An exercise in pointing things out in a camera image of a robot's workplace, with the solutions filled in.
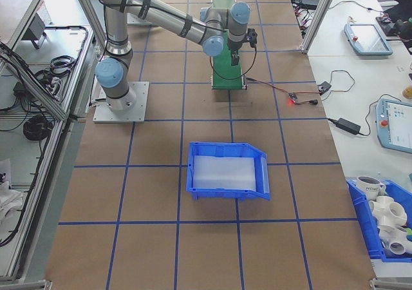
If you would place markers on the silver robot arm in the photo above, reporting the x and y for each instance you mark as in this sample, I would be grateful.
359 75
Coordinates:
116 77

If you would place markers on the green belt conveyor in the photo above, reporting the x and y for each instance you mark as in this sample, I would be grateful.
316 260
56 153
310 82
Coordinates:
225 74

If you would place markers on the small circuit board red LED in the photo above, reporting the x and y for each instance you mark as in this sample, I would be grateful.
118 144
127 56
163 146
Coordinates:
292 96

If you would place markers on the black laptop power brick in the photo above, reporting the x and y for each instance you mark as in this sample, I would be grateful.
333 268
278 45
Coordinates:
309 2

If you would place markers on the black DC jack lead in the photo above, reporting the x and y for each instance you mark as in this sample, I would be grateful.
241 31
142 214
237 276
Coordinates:
311 102

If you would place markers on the small black controller box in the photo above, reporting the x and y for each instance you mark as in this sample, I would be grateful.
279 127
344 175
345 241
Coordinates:
324 86

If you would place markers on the white foam pad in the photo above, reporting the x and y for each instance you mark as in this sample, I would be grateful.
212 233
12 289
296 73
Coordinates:
222 170

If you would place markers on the black power adapter brick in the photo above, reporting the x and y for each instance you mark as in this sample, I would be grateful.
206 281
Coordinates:
349 125

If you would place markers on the grey blue teach pendant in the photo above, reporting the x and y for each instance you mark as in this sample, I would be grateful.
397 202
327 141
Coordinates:
396 122
367 38

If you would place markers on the blue plastic bin with foam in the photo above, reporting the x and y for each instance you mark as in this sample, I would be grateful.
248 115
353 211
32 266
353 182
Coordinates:
225 193

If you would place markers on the small red black board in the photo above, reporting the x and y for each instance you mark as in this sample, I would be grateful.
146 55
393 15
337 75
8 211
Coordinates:
383 19

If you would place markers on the brown potato-like object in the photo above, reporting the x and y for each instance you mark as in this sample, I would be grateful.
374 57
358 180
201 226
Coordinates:
408 92

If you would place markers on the white printed mug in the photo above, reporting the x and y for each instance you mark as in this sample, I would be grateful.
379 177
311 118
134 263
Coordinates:
368 187

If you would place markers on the grey metal box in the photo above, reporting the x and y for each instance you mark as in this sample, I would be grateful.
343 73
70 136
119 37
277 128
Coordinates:
33 29

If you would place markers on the white PVC pipe fitting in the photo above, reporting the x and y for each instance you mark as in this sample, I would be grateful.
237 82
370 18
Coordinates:
396 241
386 209

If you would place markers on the blue bin with pipe fittings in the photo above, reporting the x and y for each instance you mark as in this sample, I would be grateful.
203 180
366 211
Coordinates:
367 232

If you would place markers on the green item in bin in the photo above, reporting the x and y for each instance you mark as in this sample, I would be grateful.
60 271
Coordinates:
408 235

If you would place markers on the white cloth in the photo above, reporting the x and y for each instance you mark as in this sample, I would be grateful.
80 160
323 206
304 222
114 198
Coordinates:
8 199

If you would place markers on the aluminium corner profile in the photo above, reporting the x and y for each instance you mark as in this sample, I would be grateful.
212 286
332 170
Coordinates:
25 285
391 285

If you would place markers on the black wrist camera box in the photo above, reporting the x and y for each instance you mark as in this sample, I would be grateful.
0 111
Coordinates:
252 36

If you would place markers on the upright aluminium profile post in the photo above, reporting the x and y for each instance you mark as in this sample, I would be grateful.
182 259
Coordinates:
84 3
318 16

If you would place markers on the white square base plate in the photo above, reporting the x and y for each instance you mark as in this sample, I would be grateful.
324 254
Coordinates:
141 103
135 20

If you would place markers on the V-shaped aluminium bar frame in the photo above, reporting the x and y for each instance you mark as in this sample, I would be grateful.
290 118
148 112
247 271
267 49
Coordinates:
45 174

